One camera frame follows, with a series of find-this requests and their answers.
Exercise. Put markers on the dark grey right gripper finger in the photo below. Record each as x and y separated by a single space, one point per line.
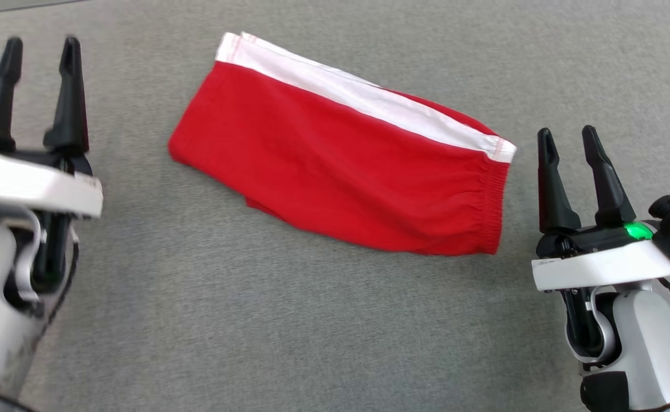
552 189
609 189

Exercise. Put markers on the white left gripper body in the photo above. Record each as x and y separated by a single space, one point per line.
26 183

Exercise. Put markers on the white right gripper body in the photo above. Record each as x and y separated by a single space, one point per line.
598 266

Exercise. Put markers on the red shorts with white stripe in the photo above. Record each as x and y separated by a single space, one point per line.
341 171

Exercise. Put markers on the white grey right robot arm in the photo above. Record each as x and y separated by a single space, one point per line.
650 343

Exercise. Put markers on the grey fabric sofa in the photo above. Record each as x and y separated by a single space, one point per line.
255 315

